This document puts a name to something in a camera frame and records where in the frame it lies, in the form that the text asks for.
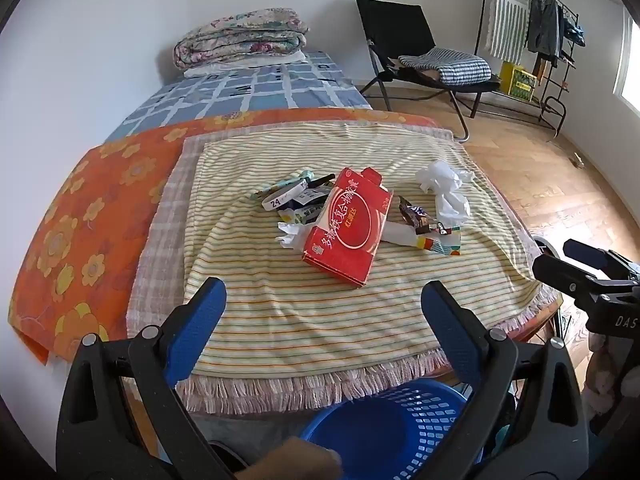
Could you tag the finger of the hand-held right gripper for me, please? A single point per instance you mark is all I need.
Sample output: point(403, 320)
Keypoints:
point(600, 260)
point(565, 272)

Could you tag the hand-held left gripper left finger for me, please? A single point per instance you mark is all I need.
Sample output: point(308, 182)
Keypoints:
point(197, 332)

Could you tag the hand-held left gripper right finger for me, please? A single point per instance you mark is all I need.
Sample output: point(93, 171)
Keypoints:
point(450, 332)

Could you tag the white colourful printed packet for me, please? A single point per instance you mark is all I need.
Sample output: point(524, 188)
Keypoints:
point(402, 235)

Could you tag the blue plastic basket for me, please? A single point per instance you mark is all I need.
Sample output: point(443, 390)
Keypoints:
point(390, 430)

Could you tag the dark chocolate wrapper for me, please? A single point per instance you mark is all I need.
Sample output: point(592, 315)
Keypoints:
point(415, 216)

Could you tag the white paper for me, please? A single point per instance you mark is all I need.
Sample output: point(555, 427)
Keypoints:
point(290, 235)

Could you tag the red cardboard box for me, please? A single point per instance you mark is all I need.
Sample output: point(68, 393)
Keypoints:
point(350, 230)

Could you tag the white plastic bag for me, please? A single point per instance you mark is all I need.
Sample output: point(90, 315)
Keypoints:
point(447, 180)

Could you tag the blue white card packet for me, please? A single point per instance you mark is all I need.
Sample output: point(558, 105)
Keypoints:
point(307, 206)

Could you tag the teal pen pack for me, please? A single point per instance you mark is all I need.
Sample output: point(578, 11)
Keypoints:
point(300, 176)

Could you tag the beige plaid cloth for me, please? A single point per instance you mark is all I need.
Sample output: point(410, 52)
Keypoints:
point(165, 240)

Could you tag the small floor object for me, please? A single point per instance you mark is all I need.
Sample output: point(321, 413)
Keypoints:
point(577, 161)

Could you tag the yellow striped fringed blanket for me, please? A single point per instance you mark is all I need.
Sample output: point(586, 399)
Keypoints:
point(300, 315)

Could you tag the orange floral blanket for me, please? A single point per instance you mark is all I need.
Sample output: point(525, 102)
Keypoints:
point(90, 220)

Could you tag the tan blurred object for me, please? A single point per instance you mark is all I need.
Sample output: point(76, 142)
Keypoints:
point(290, 460)

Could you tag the black clothes rack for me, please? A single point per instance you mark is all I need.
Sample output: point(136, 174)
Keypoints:
point(550, 90)

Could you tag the yellow crate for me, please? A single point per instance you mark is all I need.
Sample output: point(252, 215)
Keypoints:
point(517, 80)

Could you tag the window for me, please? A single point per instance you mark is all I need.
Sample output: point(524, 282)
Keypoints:
point(630, 60)

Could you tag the blue hanging garment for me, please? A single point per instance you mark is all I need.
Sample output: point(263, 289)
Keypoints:
point(574, 32)

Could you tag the folded checked cloth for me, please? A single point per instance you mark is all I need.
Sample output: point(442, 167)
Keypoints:
point(450, 65)

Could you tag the dark hanging jacket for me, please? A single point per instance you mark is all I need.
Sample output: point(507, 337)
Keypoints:
point(544, 25)

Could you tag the blue checked bed sheet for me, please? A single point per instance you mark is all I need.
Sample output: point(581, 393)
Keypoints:
point(260, 90)

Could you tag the striped hanging towel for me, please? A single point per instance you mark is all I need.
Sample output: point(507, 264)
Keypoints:
point(507, 10)

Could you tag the folded floral quilt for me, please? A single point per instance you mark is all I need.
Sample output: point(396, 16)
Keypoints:
point(240, 35)

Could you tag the black folding chair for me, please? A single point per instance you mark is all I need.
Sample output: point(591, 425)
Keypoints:
point(390, 25)

